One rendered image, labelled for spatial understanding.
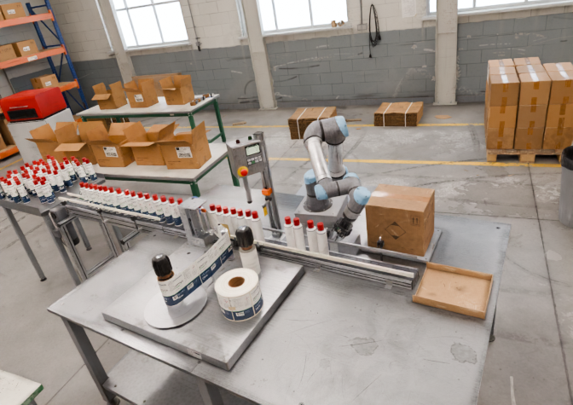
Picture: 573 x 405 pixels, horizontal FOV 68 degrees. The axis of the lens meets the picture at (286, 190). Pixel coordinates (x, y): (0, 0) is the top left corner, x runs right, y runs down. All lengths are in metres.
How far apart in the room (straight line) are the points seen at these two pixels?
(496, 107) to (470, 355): 3.64
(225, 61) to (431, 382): 7.46
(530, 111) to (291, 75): 4.29
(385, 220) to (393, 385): 0.84
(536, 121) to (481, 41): 2.37
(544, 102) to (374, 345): 3.82
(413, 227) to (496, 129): 3.17
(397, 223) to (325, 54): 5.72
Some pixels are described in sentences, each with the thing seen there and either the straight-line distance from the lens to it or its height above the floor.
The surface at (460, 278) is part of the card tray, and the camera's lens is 2.21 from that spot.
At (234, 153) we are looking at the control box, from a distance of 2.25.
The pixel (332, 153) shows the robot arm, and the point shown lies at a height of 1.31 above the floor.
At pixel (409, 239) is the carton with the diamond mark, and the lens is 2.25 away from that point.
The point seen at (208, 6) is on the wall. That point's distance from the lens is 8.50.
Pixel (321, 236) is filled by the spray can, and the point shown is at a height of 1.02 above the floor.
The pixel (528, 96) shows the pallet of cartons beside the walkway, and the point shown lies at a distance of 5.15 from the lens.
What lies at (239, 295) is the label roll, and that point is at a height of 1.02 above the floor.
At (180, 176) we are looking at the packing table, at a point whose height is 0.78.
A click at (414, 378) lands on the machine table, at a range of 1.79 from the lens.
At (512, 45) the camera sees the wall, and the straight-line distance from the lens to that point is 7.30.
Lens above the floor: 2.23
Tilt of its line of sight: 27 degrees down
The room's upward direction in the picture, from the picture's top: 10 degrees counter-clockwise
